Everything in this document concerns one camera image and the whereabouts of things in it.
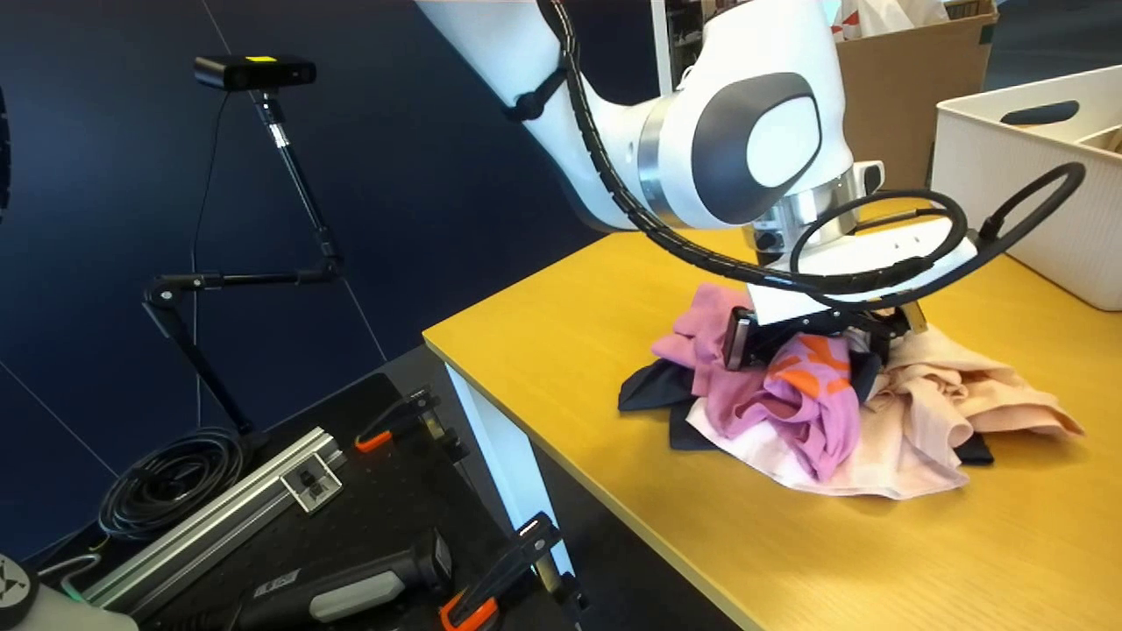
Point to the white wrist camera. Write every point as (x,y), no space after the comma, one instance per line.
(887,245)

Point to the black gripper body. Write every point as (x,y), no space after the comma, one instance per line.
(827,322)

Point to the silver aluminium extrusion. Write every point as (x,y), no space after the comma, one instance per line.
(222,527)

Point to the dark navy cloth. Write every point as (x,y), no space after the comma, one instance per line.
(660,391)

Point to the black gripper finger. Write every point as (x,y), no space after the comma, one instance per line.
(868,364)
(740,337)

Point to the grey round device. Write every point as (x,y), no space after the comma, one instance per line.
(31,595)

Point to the pink orange striped cloth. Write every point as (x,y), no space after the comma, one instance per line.
(776,404)

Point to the pale cream cloth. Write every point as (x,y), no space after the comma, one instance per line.
(949,404)

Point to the brown cardboard box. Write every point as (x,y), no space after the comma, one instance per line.
(912,105)

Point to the black camera on stand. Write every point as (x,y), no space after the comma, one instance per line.
(249,72)

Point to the black orange clamp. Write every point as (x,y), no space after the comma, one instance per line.
(391,426)
(503,573)

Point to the black grey power tool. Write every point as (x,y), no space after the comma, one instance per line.
(352,588)

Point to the black articulated camera stand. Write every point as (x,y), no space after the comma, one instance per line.
(199,337)

